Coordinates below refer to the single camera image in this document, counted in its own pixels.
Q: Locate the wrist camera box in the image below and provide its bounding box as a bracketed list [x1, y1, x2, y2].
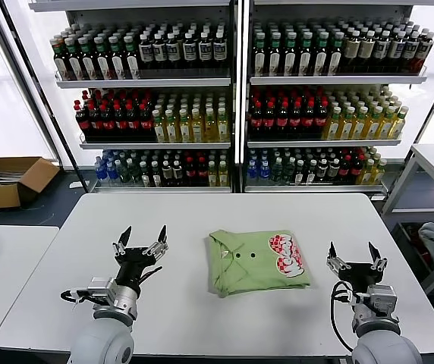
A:
[86, 276, 116, 301]
[366, 284, 398, 316]

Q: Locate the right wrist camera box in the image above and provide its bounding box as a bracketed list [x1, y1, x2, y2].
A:
[366, 284, 398, 316]

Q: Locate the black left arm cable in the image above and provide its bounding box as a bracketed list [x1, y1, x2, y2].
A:
[60, 265, 164, 309]

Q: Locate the small red cap cola bottle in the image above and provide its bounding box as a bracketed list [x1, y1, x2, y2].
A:
[340, 155, 353, 185]
[351, 155, 364, 185]
[196, 156, 209, 187]
[184, 156, 197, 187]

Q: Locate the dark drink bottle white label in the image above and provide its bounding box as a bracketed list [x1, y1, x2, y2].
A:
[388, 30, 406, 74]
[181, 32, 197, 77]
[197, 31, 213, 77]
[166, 33, 183, 77]
[374, 30, 392, 74]
[153, 33, 168, 77]
[416, 30, 434, 74]
[402, 30, 421, 74]
[212, 30, 228, 77]
[138, 33, 154, 77]

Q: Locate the yellow tea bottle green label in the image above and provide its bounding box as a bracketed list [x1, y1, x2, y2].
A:
[165, 109, 179, 143]
[178, 108, 192, 143]
[203, 108, 218, 143]
[323, 106, 342, 141]
[190, 108, 205, 143]
[390, 105, 409, 140]
[378, 106, 397, 140]
[216, 108, 231, 143]
[338, 106, 357, 141]
[153, 109, 167, 143]
[365, 106, 383, 141]
[352, 106, 370, 141]

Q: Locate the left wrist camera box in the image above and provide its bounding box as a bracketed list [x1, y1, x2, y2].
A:
[86, 276, 116, 301]

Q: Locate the green polo shirt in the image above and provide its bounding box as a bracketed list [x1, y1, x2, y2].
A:
[205, 228, 313, 299]

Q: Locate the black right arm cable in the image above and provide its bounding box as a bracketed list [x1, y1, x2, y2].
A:
[329, 281, 359, 353]

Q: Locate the dark drink bottle beige label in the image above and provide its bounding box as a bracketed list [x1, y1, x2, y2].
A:
[344, 30, 361, 74]
[359, 30, 377, 74]

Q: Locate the clear plastic packaging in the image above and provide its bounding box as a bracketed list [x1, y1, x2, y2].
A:
[0, 170, 27, 187]

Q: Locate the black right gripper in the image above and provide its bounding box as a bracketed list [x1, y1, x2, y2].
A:
[325, 241, 388, 295]

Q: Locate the grey window frame post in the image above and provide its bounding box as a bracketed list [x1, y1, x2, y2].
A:
[0, 0, 63, 168]

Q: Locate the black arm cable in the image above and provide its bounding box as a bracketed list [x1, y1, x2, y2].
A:
[60, 265, 164, 309]
[329, 281, 359, 353]

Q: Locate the grey metal shelf rack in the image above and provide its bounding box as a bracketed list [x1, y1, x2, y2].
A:
[239, 0, 434, 198]
[29, 0, 241, 195]

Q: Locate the black storage crate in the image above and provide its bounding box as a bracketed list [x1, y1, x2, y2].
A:
[394, 221, 434, 284]

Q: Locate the white side table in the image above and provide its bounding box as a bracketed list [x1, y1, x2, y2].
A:
[0, 224, 61, 364]

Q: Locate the dark tea bottle green cap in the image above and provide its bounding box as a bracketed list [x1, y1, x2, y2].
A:
[66, 36, 83, 80]
[109, 35, 126, 80]
[268, 31, 284, 77]
[52, 35, 69, 81]
[80, 36, 97, 80]
[314, 31, 330, 77]
[253, 33, 269, 77]
[283, 31, 299, 77]
[94, 36, 112, 80]
[298, 31, 314, 77]
[124, 34, 141, 80]
[329, 31, 345, 76]

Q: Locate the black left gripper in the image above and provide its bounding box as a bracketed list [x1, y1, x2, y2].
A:
[112, 224, 169, 293]

